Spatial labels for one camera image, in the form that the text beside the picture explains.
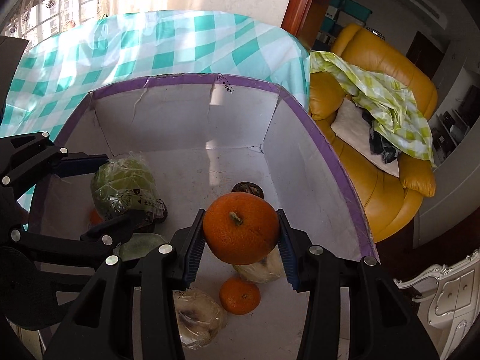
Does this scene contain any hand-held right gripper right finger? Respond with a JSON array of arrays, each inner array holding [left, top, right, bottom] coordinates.
[[277, 208, 439, 360]]

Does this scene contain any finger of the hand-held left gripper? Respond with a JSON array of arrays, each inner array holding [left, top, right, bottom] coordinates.
[[0, 132, 110, 211], [0, 210, 145, 269]]

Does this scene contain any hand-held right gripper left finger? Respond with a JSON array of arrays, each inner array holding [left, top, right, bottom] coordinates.
[[43, 208, 207, 360]]

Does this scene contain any small green fruit half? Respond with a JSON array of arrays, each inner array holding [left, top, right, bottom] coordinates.
[[119, 233, 169, 261]]

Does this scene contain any large green fruit half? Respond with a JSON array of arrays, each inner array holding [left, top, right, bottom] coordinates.
[[91, 152, 163, 222]]

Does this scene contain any purple cardboard box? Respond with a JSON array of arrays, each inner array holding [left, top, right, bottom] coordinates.
[[28, 73, 379, 360]]

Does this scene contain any yellow leather sofa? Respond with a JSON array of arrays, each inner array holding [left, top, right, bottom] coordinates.
[[308, 22, 439, 244]]

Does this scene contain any dark patterned cloth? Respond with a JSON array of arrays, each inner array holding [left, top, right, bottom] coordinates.
[[362, 110, 404, 166]]

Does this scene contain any white pillow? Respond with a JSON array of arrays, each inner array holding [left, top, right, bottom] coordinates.
[[330, 99, 401, 179]]

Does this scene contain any teal white checked tablecloth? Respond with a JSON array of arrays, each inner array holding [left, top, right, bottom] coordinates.
[[0, 10, 311, 233]]

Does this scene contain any floral lace curtain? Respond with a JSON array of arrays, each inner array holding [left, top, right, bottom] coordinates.
[[0, 0, 113, 42]]

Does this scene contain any white shelf cabinet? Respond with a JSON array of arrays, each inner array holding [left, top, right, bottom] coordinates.
[[412, 65, 480, 250]]

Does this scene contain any white ornate cabinet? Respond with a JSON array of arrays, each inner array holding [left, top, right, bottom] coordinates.
[[394, 249, 480, 349]]

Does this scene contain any green white checked cloth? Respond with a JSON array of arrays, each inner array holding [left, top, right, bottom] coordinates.
[[309, 50, 437, 167]]

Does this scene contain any dark wooden door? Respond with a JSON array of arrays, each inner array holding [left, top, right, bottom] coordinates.
[[405, 32, 439, 76]]

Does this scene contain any ceiling air vent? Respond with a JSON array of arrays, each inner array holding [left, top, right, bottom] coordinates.
[[375, 0, 449, 29]]

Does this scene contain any wooden door frame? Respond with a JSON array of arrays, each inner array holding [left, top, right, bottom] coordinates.
[[280, 0, 340, 51]]

